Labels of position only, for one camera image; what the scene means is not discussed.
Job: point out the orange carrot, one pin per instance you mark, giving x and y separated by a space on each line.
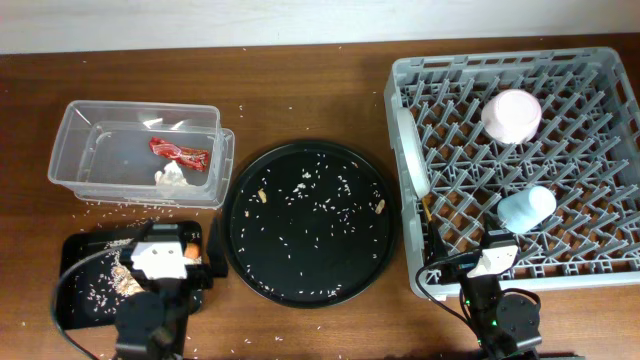
192 251

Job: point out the red snack wrapper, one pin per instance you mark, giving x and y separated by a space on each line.
195 159

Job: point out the white tissue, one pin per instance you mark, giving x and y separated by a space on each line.
171 175

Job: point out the grey plate with food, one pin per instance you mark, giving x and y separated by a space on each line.
413 153

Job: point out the wooden chopstick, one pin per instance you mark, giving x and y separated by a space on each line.
427 213

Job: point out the light blue cup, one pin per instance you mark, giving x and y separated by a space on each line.
524 210

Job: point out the round black tray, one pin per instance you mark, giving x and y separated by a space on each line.
317 241

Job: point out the pile of rice and peanuts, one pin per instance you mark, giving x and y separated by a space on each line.
112 283

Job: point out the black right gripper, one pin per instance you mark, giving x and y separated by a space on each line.
437 255

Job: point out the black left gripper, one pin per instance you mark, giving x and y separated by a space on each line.
202 274

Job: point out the grey dishwasher rack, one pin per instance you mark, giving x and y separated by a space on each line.
586 151

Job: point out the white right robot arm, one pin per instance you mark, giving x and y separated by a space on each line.
504 321

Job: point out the peanut on tray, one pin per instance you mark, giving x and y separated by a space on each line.
262 195
380 206

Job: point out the clear plastic bin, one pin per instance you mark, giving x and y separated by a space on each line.
101 152

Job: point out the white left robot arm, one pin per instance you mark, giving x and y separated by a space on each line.
146 282

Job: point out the black rectangular tray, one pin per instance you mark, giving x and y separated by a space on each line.
72 307

